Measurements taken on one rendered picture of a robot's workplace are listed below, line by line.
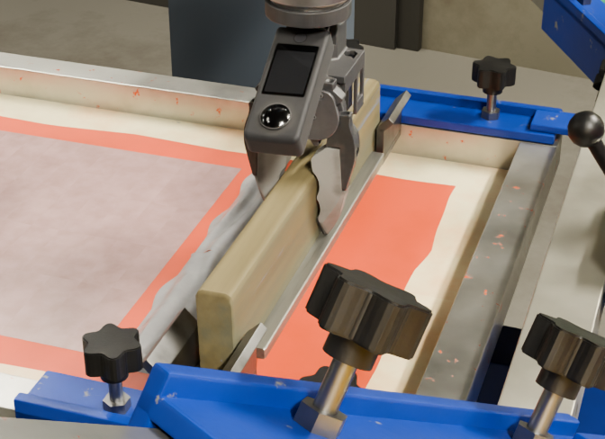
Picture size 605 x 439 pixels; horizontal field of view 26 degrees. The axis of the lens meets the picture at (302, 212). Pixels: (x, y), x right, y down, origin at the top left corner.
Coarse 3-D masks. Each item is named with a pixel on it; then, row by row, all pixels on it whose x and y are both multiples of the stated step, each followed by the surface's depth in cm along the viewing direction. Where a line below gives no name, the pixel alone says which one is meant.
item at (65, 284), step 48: (0, 240) 123; (48, 240) 123; (96, 240) 123; (0, 288) 116; (48, 288) 116; (96, 288) 116; (144, 288) 116; (0, 336) 110; (48, 336) 110; (288, 336) 110; (144, 384) 104
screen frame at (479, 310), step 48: (48, 96) 149; (96, 96) 147; (144, 96) 145; (192, 96) 143; (240, 96) 142; (432, 144) 136; (480, 144) 135; (528, 144) 132; (528, 192) 124; (480, 240) 116; (528, 240) 120; (480, 288) 110; (480, 336) 104; (0, 384) 98; (432, 384) 98; (480, 384) 103
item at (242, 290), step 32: (352, 96) 126; (288, 192) 109; (256, 224) 105; (288, 224) 107; (224, 256) 101; (256, 256) 101; (288, 256) 108; (224, 288) 97; (256, 288) 101; (224, 320) 97; (256, 320) 102; (224, 352) 99
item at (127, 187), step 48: (0, 144) 140; (48, 144) 140; (96, 144) 140; (144, 144) 140; (0, 192) 131; (48, 192) 131; (96, 192) 131; (144, 192) 131; (192, 192) 131; (384, 192) 131; (432, 192) 131; (144, 240) 123; (192, 240) 123; (384, 240) 123; (432, 240) 123
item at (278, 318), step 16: (368, 160) 128; (368, 176) 125; (352, 192) 123; (352, 208) 121; (336, 224) 118; (320, 240) 115; (336, 240) 117; (320, 256) 113; (304, 272) 111; (288, 288) 109; (304, 288) 109; (288, 304) 106; (272, 320) 105; (272, 336) 103
